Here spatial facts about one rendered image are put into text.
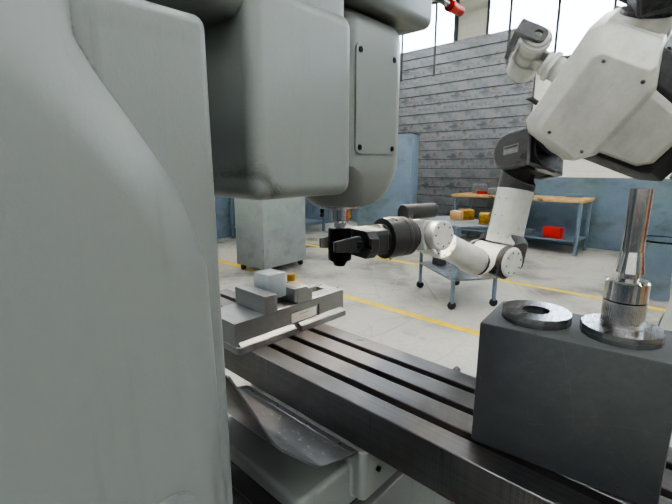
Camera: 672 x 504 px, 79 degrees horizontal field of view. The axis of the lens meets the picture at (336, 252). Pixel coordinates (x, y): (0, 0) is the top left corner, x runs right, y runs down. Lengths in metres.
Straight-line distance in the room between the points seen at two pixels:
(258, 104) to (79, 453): 0.40
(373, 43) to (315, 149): 0.24
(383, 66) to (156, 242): 0.51
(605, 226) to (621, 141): 7.24
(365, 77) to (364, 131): 0.08
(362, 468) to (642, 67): 0.86
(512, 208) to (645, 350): 0.61
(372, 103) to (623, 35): 0.49
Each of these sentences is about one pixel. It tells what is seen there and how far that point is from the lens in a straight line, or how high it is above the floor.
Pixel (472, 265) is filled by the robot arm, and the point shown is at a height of 1.15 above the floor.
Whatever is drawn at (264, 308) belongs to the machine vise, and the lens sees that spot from 0.95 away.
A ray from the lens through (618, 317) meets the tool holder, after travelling 0.62.
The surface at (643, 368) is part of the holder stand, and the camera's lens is 0.60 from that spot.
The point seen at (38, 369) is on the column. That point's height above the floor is 1.23.
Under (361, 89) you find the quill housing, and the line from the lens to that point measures 0.71.
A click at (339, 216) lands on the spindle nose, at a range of 0.79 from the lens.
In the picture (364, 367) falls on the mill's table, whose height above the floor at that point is 0.98.
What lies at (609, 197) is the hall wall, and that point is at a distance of 8.21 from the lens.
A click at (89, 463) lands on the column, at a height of 1.14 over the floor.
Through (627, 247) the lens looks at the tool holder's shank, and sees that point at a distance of 0.61.
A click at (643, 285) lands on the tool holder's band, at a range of 0.61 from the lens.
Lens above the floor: 1.38
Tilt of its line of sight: 12 degrees down
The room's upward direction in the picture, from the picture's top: straight up
